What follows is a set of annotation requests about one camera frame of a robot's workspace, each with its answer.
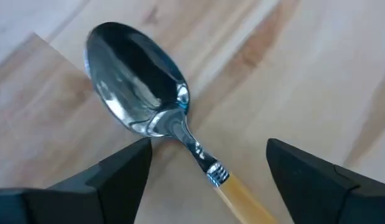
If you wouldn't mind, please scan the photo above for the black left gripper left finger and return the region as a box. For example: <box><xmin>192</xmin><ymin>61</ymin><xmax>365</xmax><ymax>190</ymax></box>
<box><xmin>0</xmin><ymin>138</ymin><xmax>153</xmax><ymax>224</ymax></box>

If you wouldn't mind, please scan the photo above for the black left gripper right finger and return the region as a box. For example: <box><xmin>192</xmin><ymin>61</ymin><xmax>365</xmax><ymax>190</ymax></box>
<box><xmin>266</xmin><ymin>138</ymin><xmax>385</xmax><ymax>224</ymax></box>

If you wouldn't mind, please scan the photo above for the yellow-handled metal spoon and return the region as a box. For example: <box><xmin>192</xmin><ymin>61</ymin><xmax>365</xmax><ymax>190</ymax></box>
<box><xmin>83</xmin><ymin>21</ymin><xmax>279</xmax><ymax>224</ymax></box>

